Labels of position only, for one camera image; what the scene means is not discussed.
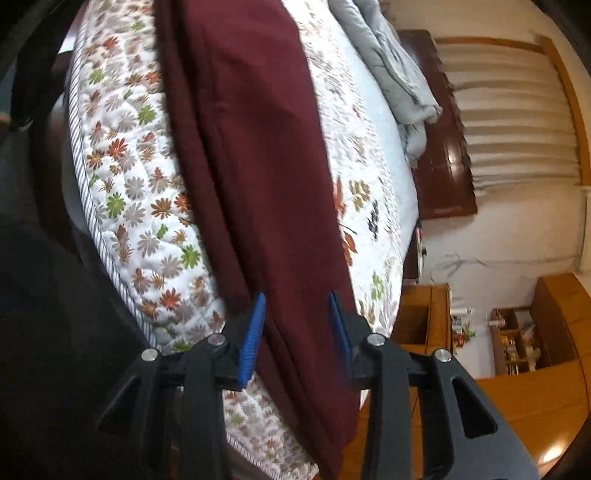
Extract maroon pants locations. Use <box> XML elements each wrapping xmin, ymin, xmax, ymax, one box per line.
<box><xmin>154</xmin><ymin>1</ymin><xmax>360</xmax><ymax>479</ymax></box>

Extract wooden desk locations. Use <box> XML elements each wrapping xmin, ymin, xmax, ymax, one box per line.
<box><xmin>391</xmin><ymin>284</ymin><xmax>452</xmax><ymax>355</ymax></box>

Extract dark wooden headboard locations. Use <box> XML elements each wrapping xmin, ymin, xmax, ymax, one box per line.
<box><xmin>400</xmin><ymin>30</ymin><xmax>478</xmax><ymax>220</ymax></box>

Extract floral quilt bedspread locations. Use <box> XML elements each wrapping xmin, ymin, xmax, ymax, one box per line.
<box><xmin>64</xmin><ymin>0</ymin><xmax>421</xmax><ymax>480</ymax></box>

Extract beige window curtain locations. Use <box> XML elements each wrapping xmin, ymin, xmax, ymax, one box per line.
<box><xmin>436</xmin><ymin>37</ymin><xmax>589</xmax><ymax>195</ymax></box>

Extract light blue comforter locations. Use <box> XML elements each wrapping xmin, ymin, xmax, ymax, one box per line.
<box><xmin>329</xmin><ymin>0</ymin><xmax>443</xmax><ymax>168</ymax></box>

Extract wooden wall shelf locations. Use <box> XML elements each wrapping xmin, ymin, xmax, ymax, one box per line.
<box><xmin>488</xmin><ymin>307</ymin><xmax>542</xmax><ymax>376</ymax></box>

